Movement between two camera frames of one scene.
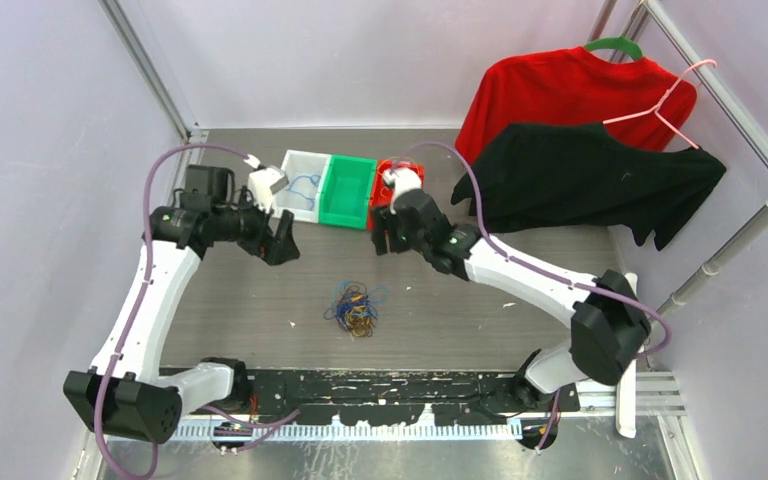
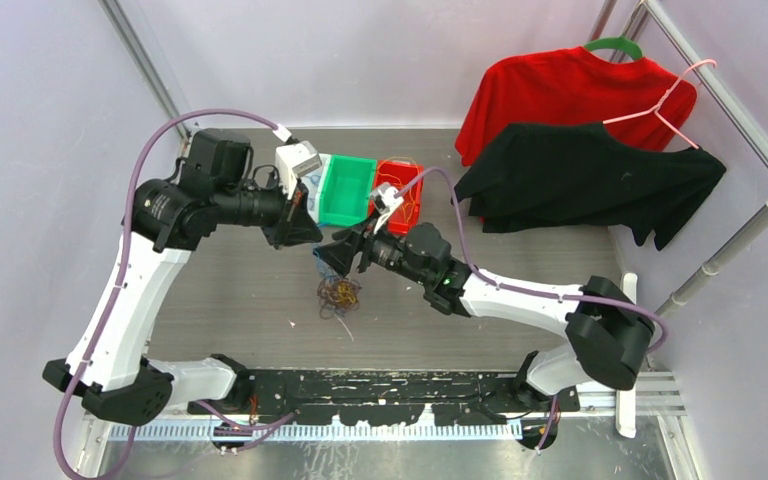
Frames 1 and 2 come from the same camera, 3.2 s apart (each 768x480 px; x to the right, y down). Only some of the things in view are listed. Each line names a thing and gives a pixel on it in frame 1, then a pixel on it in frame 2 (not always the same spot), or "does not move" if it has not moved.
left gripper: (273, 249) -> (296, 225)
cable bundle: (354, 307) -> (335, 294)
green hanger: (619, 42) does not move
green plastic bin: (345, 193) does not move
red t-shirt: (639, 97) does not move
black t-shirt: (577, 177) does not move
